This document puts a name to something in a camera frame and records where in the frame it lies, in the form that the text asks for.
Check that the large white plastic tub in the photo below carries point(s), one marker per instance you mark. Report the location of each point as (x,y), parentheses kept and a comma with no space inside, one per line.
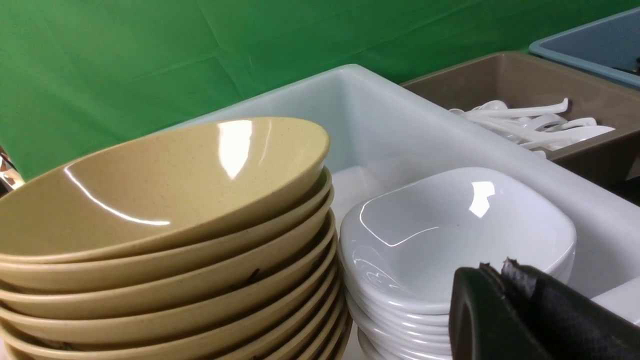
(384,136)

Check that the stack of tan bowls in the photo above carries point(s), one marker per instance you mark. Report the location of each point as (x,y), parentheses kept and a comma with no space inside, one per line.
(269,291)

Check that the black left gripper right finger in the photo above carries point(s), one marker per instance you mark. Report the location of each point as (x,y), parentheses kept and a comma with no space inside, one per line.
(522,313)

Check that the pile of white spoons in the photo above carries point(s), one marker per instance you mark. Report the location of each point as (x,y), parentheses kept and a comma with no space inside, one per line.
(538,128)

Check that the tan noodle bowl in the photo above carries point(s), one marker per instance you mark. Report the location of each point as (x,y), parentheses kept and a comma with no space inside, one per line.
(163,191)

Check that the olive-brown plastic bin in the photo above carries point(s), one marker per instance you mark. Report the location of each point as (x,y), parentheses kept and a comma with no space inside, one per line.
(522,80)

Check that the green cloth backdrop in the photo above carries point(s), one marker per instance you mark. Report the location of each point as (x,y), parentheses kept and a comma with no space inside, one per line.
(77,76)

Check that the stack of white dishes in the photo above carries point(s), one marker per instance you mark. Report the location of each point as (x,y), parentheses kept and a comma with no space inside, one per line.
(400,250)

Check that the blue plastic bin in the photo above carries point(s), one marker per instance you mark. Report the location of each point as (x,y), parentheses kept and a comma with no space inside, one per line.
(608,48)

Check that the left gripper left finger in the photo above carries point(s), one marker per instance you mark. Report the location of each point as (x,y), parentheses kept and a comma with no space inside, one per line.
(10,178)

